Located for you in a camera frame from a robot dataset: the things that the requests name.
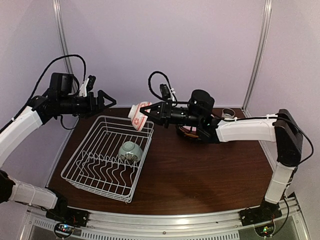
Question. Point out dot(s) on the light blue bowl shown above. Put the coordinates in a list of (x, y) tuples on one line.
[(130, 152)]

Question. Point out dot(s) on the right aluminium frame post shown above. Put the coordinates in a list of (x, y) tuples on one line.
[(264, 31)]

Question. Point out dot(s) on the black rimmed cream plate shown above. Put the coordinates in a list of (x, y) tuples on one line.
[(187, 132)]

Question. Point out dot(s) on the white and brown cup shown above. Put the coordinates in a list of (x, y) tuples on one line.
[(228, 113)]

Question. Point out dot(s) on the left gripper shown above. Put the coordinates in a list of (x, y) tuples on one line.
[(94, 107)]

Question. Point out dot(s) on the white wire dish rack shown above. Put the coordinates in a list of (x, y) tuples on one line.
[(95, 166)]

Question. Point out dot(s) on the white bowl red pattern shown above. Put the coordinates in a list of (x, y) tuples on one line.
[(137, 118)]

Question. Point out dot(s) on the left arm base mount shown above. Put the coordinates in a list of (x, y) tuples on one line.
[(63, 213)]

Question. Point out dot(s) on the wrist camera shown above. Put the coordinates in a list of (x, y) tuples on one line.
[(167, 94), (87, 86)]

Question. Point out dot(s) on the aluminium frame post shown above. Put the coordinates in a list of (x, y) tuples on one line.
[(264, 31), (57, 12)]

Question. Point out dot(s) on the left aluminium frame post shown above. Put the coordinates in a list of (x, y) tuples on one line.
[(57, 12)]

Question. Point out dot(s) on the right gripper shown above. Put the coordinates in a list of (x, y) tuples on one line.
[(164, 113)]

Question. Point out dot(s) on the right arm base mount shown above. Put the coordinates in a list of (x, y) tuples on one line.
[(265, 212)]

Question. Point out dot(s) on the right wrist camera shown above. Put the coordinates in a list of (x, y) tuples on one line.
[(167, 94)]

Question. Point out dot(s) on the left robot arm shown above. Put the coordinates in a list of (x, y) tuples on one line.
[(57, 101)]

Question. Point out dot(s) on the aluminium front rail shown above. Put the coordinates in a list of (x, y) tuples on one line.
[(224, 225)]

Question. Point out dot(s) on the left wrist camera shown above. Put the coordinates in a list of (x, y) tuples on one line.
[(87, 86)]

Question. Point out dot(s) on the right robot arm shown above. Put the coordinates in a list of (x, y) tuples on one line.
[(279, 128)]

